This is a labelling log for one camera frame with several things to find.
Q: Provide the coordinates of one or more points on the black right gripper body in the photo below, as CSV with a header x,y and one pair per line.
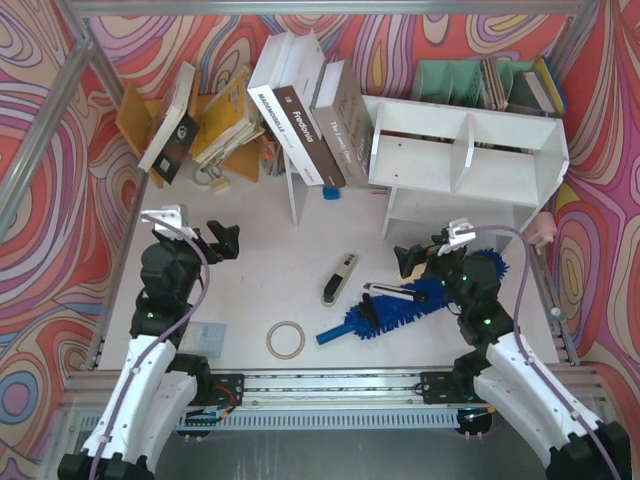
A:
x,y
426,255

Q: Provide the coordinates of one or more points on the beige tape roll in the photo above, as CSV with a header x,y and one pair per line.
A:
x,y
285,340

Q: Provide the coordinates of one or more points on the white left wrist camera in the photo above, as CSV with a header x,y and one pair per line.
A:
x,y
170,221

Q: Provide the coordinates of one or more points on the brown notebooks in organizer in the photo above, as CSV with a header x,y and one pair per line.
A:
x,y
493,93

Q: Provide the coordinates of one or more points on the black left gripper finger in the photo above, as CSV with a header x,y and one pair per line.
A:
x,y
224,235
227,252

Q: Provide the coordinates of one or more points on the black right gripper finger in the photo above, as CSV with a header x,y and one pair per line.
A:
x,y
407,266
407,253

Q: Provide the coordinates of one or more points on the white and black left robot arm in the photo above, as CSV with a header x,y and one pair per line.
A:
x,y
157,381

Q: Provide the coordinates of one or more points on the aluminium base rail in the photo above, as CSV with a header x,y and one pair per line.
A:
x,y
328,399

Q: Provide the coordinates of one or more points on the brown Fredonia book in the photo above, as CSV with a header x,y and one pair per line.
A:
x,y
314,161

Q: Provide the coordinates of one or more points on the blue pencil sharpener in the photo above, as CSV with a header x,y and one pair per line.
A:
x,y
331,194

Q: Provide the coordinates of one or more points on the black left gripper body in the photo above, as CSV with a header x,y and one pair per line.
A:
x,y
204,241

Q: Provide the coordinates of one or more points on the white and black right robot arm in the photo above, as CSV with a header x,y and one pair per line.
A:
x,y
569,439

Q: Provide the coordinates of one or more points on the white wooden bookshelf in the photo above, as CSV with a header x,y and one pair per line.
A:
x,y
443,162

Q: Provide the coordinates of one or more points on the clear tape roll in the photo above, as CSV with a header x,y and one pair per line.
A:
x,y
205,176

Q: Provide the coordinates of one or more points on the yellow sticky note pad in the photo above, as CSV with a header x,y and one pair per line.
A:
x,y
416,274

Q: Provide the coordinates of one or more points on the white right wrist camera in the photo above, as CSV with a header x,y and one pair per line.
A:
x,y
458,234

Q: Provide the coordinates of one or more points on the yellow worn paperback stack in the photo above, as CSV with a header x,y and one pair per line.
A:
x,y
228,121

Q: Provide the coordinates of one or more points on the white Mademoiselle book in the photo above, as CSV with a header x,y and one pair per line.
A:
x,y
268,96

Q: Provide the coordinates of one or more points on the beige and grey calculator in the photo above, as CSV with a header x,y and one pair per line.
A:
x,y
203,339

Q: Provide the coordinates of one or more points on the grey Lonely One book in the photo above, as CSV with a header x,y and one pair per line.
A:
x,y
345,123

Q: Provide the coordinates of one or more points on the black and beige stapler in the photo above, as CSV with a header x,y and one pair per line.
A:
x,y
337,281

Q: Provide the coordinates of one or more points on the green desk organizer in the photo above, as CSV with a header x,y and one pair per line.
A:
x,y
459,83

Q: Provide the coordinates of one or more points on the white and black leaning book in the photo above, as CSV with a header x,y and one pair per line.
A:
x,y
173,128

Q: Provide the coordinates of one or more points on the grey and blue book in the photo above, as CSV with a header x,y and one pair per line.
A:
x,y
548,97

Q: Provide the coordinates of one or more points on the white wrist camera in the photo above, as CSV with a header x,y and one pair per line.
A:
x,y
458,234
170,221

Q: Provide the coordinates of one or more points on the beige binder clip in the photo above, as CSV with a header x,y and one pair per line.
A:
x,y
219,182

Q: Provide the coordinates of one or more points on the blue microfiber duster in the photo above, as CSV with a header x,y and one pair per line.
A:
x,y
376,315

